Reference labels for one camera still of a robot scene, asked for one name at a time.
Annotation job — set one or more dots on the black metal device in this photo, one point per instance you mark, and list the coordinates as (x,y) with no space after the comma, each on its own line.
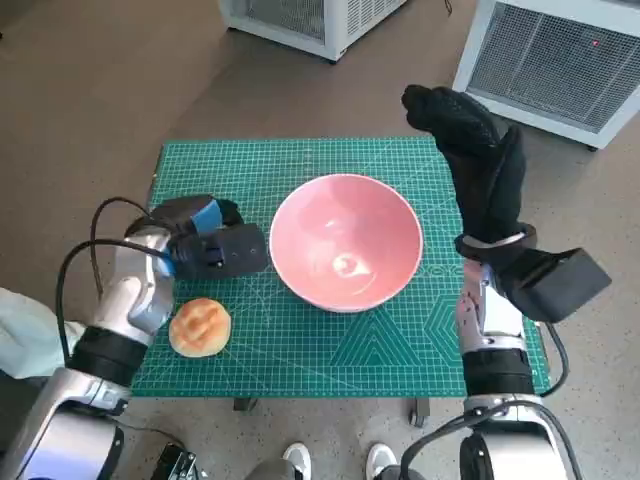
(175,462)

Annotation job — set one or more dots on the grey table leg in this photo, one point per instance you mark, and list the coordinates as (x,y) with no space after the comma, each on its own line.
(421,412)
(246,403)

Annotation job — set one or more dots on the round toy bread bun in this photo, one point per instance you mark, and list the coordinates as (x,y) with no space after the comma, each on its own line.
(200,327)

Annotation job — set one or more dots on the person's leg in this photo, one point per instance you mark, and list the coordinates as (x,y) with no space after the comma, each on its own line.
(20,340)

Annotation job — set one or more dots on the white mesh cabinet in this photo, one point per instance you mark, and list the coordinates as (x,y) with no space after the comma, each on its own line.
(300,22)
(550,65)

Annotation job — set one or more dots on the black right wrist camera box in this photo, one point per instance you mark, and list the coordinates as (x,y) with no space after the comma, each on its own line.
(560,287)

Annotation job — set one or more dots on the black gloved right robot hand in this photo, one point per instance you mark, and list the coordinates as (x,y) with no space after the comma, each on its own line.
(485,185)

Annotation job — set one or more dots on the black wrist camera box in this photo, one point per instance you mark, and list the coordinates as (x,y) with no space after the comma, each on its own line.
(240,250)
(560,287)

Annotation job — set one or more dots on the pink bowl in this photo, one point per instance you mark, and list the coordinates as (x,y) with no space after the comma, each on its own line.
(345,240)

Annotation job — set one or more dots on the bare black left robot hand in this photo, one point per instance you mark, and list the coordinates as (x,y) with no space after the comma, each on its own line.
(205,215)

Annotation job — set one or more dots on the green cutting mat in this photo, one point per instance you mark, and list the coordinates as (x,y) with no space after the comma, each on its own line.
(300,350)

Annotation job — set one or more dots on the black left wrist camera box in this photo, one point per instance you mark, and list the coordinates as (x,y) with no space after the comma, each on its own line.
(240,250)

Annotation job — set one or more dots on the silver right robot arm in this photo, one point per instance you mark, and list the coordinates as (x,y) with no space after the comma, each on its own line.
(492,340)

